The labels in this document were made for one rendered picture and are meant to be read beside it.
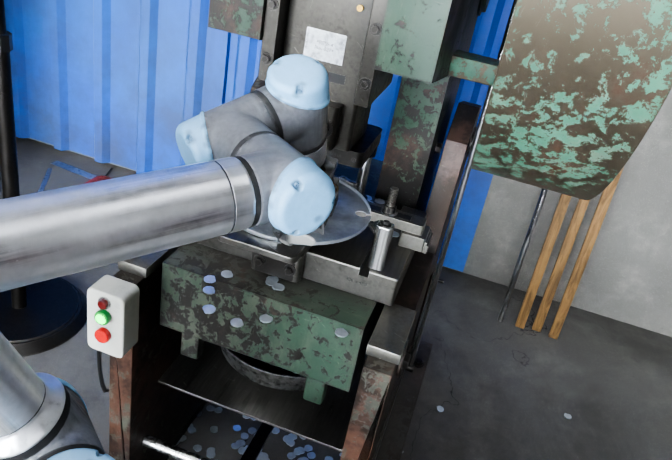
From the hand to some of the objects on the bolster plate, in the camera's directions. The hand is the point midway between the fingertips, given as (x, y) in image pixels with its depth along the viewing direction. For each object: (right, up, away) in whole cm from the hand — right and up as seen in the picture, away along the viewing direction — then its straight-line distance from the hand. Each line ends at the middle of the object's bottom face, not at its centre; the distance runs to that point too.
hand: (287, 237), depth 104 cm
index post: (+15, -6, +14) cm, 21 cm away
